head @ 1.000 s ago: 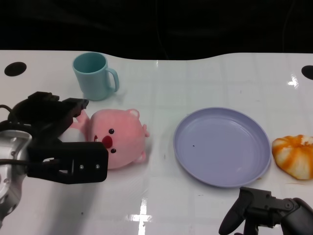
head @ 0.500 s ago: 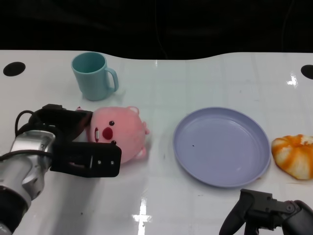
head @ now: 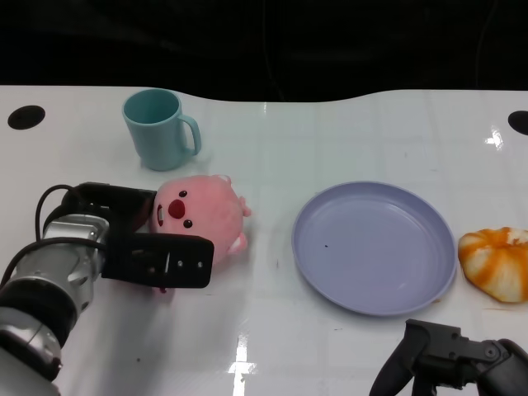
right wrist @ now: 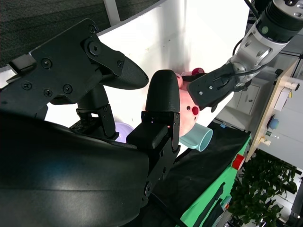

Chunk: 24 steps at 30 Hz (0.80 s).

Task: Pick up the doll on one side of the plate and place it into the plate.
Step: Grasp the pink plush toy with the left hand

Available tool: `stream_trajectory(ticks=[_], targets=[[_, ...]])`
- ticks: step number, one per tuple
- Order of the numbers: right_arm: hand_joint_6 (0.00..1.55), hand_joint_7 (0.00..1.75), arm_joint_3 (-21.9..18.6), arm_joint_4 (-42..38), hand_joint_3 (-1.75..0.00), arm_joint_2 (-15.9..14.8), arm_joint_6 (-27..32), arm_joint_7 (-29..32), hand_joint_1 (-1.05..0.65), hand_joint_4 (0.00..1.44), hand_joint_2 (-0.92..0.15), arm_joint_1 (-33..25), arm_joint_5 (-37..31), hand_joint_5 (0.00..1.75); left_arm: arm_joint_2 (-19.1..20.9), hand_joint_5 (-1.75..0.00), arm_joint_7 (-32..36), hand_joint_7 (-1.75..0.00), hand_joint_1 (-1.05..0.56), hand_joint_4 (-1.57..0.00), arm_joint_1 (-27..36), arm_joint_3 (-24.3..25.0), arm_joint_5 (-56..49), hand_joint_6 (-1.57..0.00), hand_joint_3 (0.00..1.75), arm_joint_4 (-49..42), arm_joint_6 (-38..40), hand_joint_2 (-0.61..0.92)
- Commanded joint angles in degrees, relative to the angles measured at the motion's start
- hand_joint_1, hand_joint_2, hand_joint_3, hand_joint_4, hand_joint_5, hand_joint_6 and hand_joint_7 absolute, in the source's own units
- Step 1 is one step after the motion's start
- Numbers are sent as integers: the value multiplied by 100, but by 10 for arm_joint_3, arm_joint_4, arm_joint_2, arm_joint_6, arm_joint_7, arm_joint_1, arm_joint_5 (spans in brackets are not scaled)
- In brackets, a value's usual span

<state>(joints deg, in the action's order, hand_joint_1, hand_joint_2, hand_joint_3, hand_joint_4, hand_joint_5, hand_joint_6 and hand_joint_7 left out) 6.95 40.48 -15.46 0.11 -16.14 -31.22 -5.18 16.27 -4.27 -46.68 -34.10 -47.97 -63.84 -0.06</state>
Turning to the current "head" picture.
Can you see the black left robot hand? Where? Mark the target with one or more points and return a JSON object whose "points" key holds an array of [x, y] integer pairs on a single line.
{"points": [[156, 260]]}

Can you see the black round table grommet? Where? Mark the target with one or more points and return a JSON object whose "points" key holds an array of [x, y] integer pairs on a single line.
{"points": [[25, 118], [519, 122]]}

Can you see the pink plush beaver doll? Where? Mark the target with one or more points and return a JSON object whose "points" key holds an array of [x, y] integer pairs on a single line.
{"points": [[206, 214]]}

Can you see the light blue plastic mug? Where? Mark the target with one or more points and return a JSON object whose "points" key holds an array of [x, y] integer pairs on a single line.
{"points": [[154, 136]]}

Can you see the lavender plastic plate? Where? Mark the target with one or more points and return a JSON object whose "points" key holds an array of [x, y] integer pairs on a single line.
{"points": [[371, 251]]}

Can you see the orange striped bread bun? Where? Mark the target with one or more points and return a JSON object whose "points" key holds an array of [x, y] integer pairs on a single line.
{"points": [[495, 264]]}

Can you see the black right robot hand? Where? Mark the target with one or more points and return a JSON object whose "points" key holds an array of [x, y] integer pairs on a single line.
{"points": [[478, 363]]}

